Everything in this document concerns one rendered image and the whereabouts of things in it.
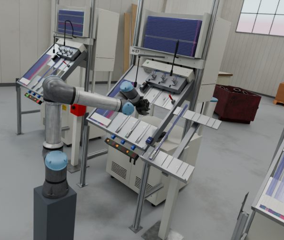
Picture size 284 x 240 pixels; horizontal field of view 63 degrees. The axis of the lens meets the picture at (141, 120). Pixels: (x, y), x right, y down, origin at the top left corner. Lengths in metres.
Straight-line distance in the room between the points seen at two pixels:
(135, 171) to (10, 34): 4.59
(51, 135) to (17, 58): 4.80
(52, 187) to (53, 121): 0.37
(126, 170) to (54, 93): 1.34
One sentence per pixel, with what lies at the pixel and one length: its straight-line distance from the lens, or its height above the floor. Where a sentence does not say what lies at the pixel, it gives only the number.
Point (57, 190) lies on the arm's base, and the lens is 1.44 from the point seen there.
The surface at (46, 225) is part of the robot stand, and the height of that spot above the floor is 0.41.
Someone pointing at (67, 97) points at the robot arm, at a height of 1.13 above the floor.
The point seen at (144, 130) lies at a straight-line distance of 1.79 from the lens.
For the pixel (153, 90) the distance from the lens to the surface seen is 2.02.
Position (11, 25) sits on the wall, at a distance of 6.07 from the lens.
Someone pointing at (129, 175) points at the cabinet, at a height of 0.19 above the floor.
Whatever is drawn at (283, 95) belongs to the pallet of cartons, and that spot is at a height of 0.37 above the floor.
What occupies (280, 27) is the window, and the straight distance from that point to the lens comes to 11.42.
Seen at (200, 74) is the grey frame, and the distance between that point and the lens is 1.95.
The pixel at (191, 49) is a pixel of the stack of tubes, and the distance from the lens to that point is 1.93.
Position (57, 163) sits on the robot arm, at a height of 0.76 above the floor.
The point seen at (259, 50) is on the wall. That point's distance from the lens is 11.52.
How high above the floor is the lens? 1.45
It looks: 19 degrees down
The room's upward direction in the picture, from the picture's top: 9 degrees clockwise
